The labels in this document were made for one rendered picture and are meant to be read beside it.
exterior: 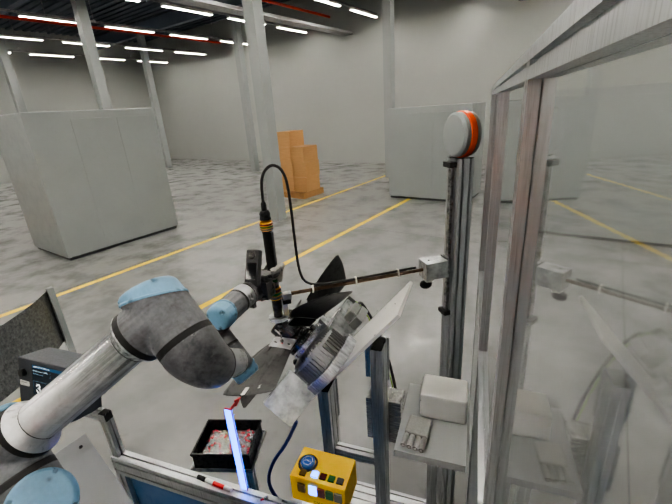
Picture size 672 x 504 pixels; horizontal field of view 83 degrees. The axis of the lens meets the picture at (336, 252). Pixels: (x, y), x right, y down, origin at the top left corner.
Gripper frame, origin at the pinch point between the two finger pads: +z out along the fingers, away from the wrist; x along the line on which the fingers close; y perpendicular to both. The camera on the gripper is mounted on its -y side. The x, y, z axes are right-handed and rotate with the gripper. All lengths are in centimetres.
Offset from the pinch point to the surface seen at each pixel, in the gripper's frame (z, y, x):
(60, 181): 298, 27, -534
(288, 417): -15, 55, 5
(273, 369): -17.4, 31.6, 3.7
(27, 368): -43, 27, -78
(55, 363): -41, 24, -65
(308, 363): -3.5, 38.3, 10.0
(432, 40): 1275, -226, -86
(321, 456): -36, 43, 28
